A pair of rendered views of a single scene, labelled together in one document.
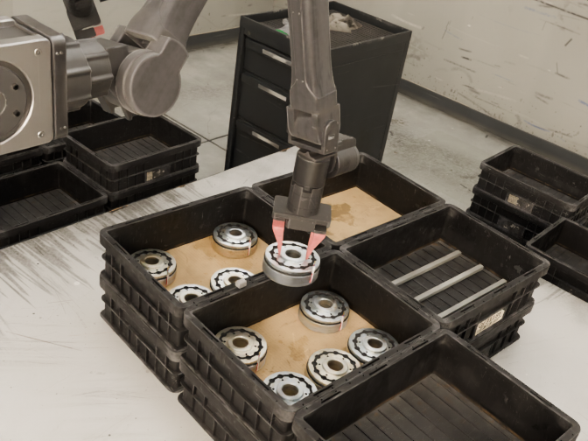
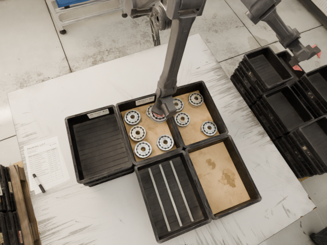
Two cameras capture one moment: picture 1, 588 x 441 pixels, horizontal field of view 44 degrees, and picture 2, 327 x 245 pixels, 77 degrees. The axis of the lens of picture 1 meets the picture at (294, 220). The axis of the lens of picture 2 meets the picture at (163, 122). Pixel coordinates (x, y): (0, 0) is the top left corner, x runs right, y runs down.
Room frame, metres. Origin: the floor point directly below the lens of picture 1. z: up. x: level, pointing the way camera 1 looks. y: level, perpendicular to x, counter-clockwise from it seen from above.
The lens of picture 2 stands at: (1.27, -0.47, 2.07)
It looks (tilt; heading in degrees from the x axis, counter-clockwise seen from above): 67 degrees down; 107
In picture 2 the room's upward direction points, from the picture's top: 11 degrees clockwise
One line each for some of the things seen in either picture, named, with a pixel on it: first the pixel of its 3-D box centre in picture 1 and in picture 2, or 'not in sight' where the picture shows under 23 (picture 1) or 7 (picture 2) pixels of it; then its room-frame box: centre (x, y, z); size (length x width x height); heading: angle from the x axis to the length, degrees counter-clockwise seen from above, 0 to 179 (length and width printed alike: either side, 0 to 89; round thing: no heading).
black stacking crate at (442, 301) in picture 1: (439, 278); (170, 193); (1.35, -0.34, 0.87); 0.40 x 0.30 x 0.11; 137
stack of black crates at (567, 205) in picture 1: (524, 221); not in sight; (2.59, -0.92, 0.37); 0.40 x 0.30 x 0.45; 53
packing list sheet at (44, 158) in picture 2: not in sight; (45, 163); (0.57, -0.53, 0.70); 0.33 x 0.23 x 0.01; 142
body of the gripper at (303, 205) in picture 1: (304, 199); (161, 103); (1.10, -0.01, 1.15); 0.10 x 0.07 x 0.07; 92
